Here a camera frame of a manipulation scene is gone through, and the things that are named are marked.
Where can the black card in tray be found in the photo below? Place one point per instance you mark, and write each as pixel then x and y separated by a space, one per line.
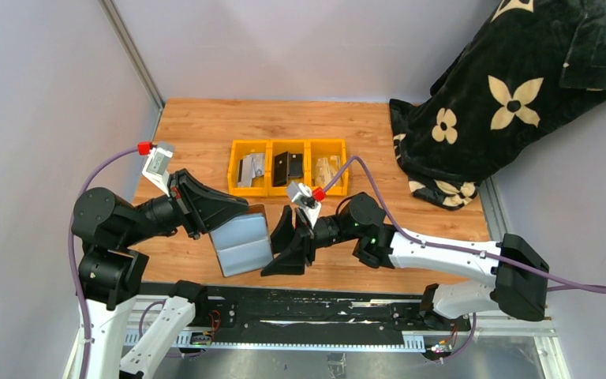
pixel 287 166

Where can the brown leather card holder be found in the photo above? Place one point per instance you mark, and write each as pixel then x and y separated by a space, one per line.
pixel 243 244

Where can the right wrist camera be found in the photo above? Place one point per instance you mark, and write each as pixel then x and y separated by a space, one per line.
pixel 301 195

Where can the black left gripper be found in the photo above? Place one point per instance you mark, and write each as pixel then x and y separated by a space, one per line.
pixel 186 203

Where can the black floral blanket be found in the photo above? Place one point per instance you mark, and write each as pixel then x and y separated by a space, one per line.
pixel 532 68

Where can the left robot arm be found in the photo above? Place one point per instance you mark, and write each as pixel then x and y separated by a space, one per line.
pixel 110 272

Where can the yellow compartment tray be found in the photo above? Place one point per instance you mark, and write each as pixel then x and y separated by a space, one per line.
pixel 312 149

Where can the silver card in tray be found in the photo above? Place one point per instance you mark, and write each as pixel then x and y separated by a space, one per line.
pixel 250 167

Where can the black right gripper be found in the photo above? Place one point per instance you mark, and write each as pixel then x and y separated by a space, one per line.
pixel 306 238

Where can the gold credit card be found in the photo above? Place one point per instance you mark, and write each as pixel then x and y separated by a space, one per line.
pixel 326 168

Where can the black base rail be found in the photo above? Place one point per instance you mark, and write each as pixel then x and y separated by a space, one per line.
pixel 258 318

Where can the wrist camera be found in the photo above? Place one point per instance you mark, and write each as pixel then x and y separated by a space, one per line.
pixel 155 167
pixel 301 195

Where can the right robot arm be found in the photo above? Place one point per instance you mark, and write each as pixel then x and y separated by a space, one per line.
pixel 508 275

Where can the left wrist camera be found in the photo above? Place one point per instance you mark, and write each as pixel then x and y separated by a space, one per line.
pixel 155 167

